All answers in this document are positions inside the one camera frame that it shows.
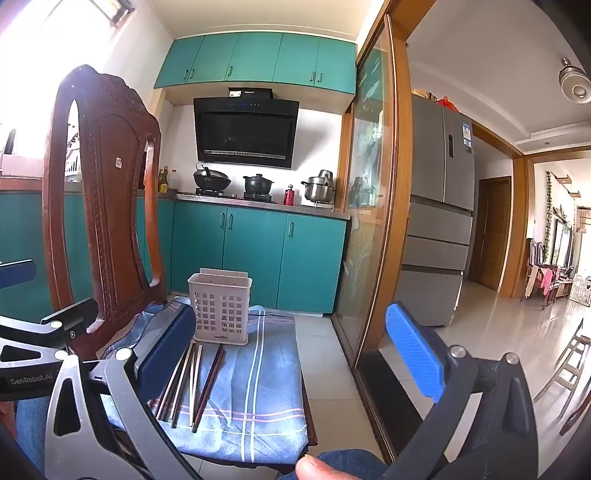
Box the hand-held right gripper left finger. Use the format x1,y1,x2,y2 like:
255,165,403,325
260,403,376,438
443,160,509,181
44,305,204,480

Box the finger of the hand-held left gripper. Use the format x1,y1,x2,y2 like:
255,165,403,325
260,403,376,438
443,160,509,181
0,260,37,290
41,298,101,342

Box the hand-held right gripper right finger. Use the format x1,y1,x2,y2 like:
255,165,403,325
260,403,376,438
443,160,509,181
383,302,541,480

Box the light wooden chopstick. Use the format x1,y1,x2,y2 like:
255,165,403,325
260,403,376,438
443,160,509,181
161,344,195,421
187,344,201,426

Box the black chopstick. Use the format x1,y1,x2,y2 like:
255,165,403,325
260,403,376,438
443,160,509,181
154,342,192,421
171,345,197,428

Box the pale chopstick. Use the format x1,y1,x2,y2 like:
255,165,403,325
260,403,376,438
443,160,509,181
191,345,204,428

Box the brown chopstick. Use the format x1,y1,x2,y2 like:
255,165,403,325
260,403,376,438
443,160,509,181
193,346,222,431
198,349,227,428

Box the white plastic utensil basket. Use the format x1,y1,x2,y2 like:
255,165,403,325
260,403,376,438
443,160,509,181
187,268,254,344

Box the person's right hand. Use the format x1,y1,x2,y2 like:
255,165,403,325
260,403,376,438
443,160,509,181
295,455,335,480

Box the blue striped towel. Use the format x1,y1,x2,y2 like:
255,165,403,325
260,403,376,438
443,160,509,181
99,298,310,464

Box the teal base cabinets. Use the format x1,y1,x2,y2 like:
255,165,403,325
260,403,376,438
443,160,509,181
0,189,350,319

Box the wooden room door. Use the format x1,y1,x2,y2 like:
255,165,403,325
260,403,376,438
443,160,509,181
468,176,513,291

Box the silver refrigerator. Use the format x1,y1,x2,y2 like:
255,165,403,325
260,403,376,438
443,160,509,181
394,95,476,328

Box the clothes rack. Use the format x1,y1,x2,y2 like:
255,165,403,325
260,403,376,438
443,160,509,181
524,237,578,310

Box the gas stove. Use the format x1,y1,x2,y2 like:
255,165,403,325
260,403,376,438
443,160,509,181
194,187,278,204

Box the carved wooden chair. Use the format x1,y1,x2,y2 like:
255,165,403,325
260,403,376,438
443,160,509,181
41,65,319,469

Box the black wok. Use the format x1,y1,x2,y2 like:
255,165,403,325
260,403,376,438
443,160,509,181
193,164,232,195

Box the glass sliding door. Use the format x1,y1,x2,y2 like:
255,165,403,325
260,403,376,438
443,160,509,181
332,14,411,462

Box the black lidded pot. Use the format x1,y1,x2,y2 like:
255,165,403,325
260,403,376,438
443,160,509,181
243,174,274,200

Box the stainless steel pot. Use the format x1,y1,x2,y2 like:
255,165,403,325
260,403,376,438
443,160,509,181
301,170,336,204

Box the hanging green vine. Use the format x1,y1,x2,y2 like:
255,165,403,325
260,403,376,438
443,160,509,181
545,171,555,264

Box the bright window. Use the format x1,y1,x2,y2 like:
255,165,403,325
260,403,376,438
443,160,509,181
0,0,134,139

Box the black range hood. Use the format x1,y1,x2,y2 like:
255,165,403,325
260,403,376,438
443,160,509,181
193,88,300,169

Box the bags atop refrigerator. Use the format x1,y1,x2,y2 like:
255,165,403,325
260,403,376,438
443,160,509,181
413,88,460,114

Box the round ceiling lamp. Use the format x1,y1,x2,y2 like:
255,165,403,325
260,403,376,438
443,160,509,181
558,58,591,100

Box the teal wall cabinets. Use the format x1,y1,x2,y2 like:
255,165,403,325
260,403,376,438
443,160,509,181
154,32,357,96

